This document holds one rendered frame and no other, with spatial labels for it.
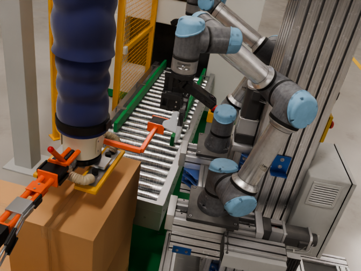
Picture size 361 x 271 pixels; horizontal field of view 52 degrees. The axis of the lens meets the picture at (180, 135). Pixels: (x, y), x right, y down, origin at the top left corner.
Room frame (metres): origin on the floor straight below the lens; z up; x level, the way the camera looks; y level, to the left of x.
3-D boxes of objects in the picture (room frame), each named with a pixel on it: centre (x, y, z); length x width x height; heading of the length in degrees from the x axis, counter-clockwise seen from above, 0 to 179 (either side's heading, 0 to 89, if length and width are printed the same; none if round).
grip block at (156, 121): (1.63, 0.12, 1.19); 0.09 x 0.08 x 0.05; 81
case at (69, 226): (1.36, 0.42, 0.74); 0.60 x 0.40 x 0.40; 172
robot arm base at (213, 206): (1.27, -0.20, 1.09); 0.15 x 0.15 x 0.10
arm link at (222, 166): (1.26, -0.20, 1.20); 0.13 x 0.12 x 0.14; 24
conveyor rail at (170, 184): (2.86, -0.09, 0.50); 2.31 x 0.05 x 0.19; 173
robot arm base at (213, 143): (1.76, -0.21, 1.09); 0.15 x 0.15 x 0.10
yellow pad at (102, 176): (1.36, 0.33, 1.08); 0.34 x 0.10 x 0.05; 171
